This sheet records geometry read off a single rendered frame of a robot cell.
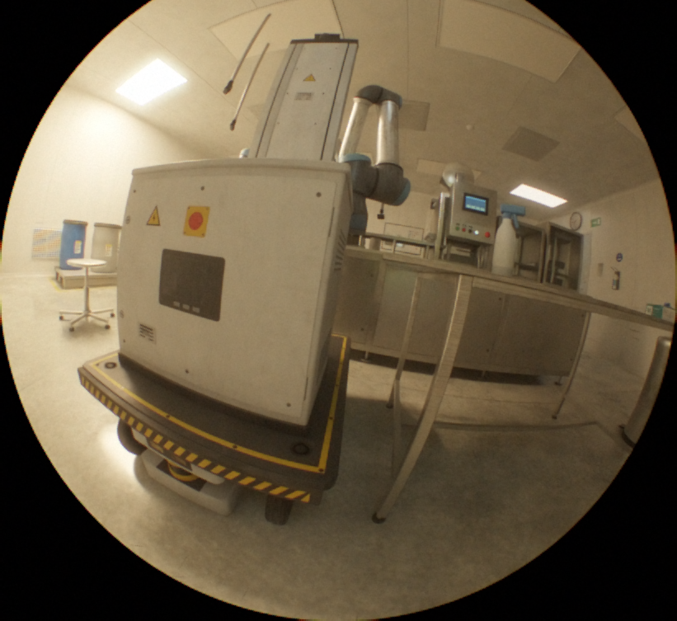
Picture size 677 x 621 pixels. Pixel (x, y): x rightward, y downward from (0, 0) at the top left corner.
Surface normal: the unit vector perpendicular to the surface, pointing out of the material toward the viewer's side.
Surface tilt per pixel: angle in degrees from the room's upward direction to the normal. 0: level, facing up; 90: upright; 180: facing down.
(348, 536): 0
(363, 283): 90
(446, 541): 0
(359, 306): 90
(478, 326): 90
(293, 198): 90
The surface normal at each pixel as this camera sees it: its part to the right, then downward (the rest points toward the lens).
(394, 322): -0.22, 0.04
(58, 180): 0.96, 0.18
